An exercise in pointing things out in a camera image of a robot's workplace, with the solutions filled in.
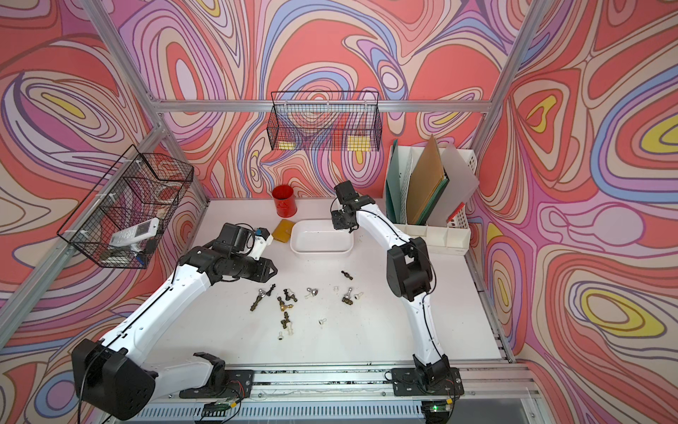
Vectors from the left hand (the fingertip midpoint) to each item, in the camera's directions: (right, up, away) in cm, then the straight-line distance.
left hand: (273, 270), depth 79 cm
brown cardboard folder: (+54, +31, +23) cm, 66 cm away
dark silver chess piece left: (-7, -10, +11) cm, 17 cm away
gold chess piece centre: (+1, -14, +8) cm, 16 cm away
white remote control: (-32, +12, -11) cm, 36 cm away
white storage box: (+12, +8, +28) cm, 31 cm away
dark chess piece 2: (+2, -11, +11) cm, 16 cm away
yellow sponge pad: (-3, +11, +25) cm, 28 cm away
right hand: (+21, +13, +20) cm, 31 cm away
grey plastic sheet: (+60, +27, +5) cm, 66 cm away
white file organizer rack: (+65, +8, +23) cm, 69 cm away
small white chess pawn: (+14, -17, +5) cm, 23 cm away
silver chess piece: (+11, -10, +11) cm, 18 cm away
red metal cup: (-2, +22, +30) cm, 37 cm away
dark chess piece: (+22, -4, +17) cm, 28 cm away
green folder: (+52, +22, +12) cm, 58 cm away
